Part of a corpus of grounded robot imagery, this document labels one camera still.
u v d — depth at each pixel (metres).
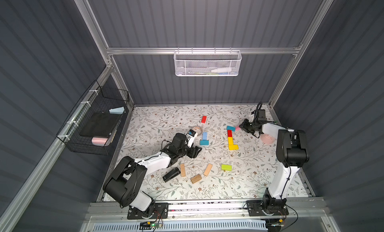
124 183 0.44
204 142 0.99
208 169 0.87
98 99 0.79
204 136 1.02
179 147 0.71
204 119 1.12
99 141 0.65
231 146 0.97
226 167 0.89
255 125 0.80
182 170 0.85
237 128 1.04
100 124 0.68
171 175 0.83
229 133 1.02
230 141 0.99
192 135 0.78
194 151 0.79
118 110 0.81
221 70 0.90
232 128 1.06
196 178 0.83
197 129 1.05
